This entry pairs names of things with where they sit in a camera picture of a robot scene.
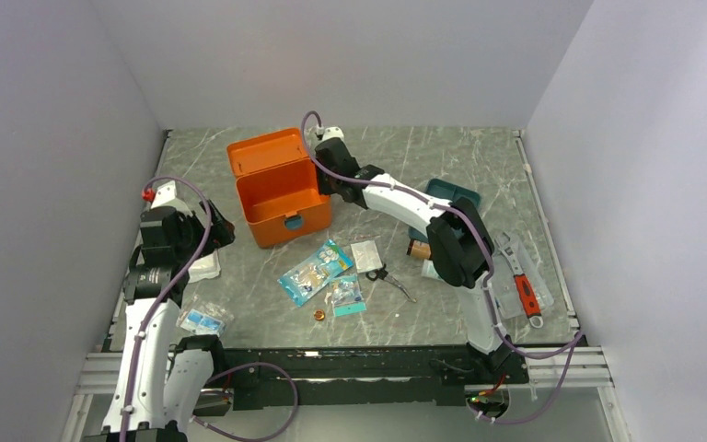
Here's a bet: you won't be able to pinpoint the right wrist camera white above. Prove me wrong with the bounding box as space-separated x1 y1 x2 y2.
313 125 344 143

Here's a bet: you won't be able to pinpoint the red handled adjustable wrench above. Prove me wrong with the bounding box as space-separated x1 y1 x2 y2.
494 232 544 329

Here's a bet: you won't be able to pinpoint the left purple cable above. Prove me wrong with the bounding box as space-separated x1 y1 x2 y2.
118 176 300 442

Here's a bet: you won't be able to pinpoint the clear bag blue packets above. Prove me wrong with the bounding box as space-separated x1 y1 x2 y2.
177 295 235 338

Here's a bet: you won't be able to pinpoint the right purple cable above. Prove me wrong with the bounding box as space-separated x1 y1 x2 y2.
300 110 586 427

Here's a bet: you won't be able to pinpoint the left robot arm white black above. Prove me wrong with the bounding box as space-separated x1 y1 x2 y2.
91 200 235 441

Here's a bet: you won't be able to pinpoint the orange medicine box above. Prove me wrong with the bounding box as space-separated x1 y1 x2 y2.
226 128 332 249

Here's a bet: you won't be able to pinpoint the purple cable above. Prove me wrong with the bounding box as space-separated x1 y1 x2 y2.
118 176 300 442
300 110 586 427

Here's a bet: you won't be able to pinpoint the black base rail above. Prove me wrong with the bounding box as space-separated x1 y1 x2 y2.
203 344 529 411

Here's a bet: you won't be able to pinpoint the white gauze pack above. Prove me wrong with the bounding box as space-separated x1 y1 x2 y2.
188 251 221 284

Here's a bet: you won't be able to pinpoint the clear zip bag white pads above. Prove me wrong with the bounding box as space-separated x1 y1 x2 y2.
351 239 383 273

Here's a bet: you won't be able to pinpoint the white green medicine bottle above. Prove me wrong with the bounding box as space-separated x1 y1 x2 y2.
421 260 441 280

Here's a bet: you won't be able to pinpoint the clear plastic case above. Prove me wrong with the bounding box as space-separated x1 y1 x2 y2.
492 231 554 329

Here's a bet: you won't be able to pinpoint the teal plastic tray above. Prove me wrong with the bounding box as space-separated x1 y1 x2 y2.
423 178 481 209

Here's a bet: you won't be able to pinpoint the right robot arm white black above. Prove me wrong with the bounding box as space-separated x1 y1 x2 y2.
310 135 526 382

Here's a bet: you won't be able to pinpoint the blue cotton swab pack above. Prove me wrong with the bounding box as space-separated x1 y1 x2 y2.
278 239 354 307

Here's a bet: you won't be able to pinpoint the small teal bandage pack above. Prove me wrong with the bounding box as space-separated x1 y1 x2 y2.
328 274 366 317

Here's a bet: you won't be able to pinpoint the black handled scissors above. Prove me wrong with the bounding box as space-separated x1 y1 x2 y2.
365 263 417 303

